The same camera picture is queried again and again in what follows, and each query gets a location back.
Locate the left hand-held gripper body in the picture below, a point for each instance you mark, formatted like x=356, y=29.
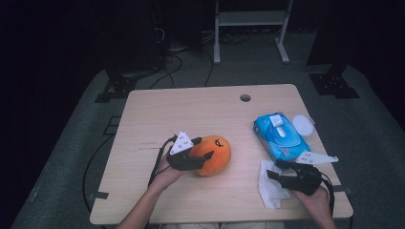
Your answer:
x=183, y=160

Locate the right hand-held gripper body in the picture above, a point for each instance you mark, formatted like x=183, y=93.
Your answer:
x=302, y=179

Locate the orange plush toy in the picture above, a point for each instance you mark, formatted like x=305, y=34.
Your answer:
x=216, y=159

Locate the white wet wipe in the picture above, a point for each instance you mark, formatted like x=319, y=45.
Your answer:
x=269, y=191

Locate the blue wet wipes pack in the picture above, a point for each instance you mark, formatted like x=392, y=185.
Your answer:
x=264, y=125

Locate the person's left hand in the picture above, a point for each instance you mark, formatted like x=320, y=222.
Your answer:
x=167, y=176

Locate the person's right hand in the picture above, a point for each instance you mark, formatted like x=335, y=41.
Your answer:
x=313, y=203

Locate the white oval pack lid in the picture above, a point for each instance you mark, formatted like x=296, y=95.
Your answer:
x=303, y=125

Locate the person's light trousers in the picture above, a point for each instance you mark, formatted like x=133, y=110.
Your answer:
x=197, y=226

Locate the black floor plate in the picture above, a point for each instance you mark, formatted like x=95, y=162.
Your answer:
x=111, y=126

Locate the black stand base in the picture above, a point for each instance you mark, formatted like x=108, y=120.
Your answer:
x=119, y=86
x=332, y=84

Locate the black equipment tower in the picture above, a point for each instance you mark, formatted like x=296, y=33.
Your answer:
x=137, y=38

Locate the white metal stand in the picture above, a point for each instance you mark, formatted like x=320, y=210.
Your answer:
x=251, y=18

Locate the grey table edge bracket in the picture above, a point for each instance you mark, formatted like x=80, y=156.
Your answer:
x=100, y=195
x=339, y=188

